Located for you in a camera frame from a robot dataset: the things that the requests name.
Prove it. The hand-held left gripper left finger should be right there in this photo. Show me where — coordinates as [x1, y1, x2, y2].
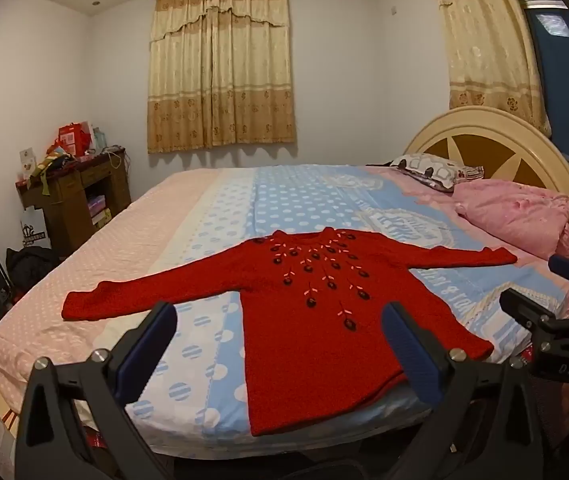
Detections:
[14, 301, 180, 480]

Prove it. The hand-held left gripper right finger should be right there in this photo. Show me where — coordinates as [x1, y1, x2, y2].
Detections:
[381, 302, 565, 480]

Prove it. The red embroidered sweater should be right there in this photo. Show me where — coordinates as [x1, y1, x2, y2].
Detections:
[62, 227, 519, 437]

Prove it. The black backpack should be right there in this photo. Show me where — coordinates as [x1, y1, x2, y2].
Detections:
[5, 246, 60, 293]

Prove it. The stack of books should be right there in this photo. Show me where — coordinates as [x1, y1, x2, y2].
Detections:
[87, 195, 112, 226]

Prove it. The white shopping bag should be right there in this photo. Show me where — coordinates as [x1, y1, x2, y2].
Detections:
[20, 207, 52, 248]

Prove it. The white patterned pillow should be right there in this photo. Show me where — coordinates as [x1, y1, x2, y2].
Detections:
[367, 152, 485, 192]

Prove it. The cream wooden headboard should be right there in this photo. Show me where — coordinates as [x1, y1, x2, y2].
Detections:
[403, 105, 569, 261]

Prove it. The dark wooden desk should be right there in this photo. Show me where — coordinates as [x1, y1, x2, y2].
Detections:
[14, 147, 132, 256]

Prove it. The dark window pane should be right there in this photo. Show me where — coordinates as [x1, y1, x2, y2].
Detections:
[519, 0, 569, 171]

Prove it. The bed with polka dot sheet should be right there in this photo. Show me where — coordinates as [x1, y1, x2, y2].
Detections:
[0, 162, 569, 458]

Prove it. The colourful cloth heap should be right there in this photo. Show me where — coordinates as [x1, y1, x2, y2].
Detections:
[37, 152, 79, 196]

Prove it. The white carton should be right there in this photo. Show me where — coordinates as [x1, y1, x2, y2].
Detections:
[18, 147, 38, 181]

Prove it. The red gift bag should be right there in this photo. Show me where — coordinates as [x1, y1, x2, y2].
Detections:
[57, 122, 90, 158]

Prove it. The long beige patterned curtain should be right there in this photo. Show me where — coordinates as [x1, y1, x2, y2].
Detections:
[427, 0, 552, 136]

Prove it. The beige patterned window curtain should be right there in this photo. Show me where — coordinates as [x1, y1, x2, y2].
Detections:
[147, 0, 297, 155]

